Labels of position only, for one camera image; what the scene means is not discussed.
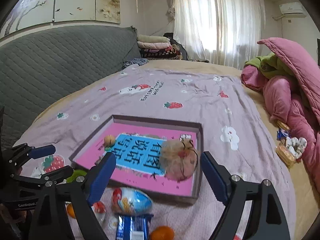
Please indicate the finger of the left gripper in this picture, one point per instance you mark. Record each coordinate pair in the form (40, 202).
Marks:
(56, 176)
(39, 152)

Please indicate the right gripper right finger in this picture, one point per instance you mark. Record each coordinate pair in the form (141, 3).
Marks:
(266, 218)

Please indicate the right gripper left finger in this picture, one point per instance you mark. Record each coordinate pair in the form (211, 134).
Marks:
(89, 191)

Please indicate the red white surprise egg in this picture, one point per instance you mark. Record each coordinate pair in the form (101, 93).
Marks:
(99, 210)

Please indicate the orange tangerine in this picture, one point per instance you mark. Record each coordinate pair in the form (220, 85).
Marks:
(162, 233)
(70, 210)

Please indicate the blue red surprise egg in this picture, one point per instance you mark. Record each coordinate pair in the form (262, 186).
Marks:
(128, 201)

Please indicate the blue snack packet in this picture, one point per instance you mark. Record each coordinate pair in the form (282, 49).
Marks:
(133, 227)

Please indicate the tan bed sheet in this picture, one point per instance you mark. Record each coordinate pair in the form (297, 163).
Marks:
(307, 197)

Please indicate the brown walnut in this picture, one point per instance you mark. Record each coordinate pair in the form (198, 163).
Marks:
(109, 140)

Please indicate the pink and blue book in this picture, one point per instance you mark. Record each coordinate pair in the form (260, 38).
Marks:
(137, 151)

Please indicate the white floral scrunchie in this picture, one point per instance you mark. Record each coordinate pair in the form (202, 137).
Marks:
(296, 146)

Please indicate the grey quilted headboard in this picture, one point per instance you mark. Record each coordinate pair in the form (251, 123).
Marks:
(40, 68)

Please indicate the blue wrapped candy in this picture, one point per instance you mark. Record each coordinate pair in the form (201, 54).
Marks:
(282, 133)

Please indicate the pink quilted duvet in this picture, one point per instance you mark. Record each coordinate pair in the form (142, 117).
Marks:
(292, 100)

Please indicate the stack of folded blankets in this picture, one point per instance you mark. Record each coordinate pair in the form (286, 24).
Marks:
(159, 48)

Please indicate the green blanket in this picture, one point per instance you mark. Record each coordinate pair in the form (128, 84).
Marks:
(270, 66)

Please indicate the white sheer curtain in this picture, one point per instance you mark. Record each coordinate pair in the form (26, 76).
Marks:
(223, 32)

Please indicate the white air conditioner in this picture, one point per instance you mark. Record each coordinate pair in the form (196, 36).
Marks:
(292, 9)

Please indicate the floral wall painting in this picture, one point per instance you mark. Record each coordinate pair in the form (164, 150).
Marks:
(27, 13)

